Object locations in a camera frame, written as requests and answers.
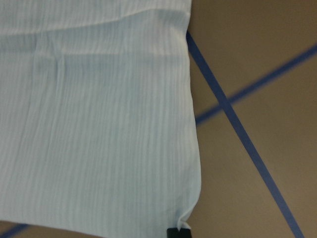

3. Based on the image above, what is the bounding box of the light blue button-up shirt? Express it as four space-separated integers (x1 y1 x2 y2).
0 0 201 238

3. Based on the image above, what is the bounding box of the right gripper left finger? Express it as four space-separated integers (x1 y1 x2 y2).
166 228 179 238

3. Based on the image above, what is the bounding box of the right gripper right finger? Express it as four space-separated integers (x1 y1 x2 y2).
180 228 191 238

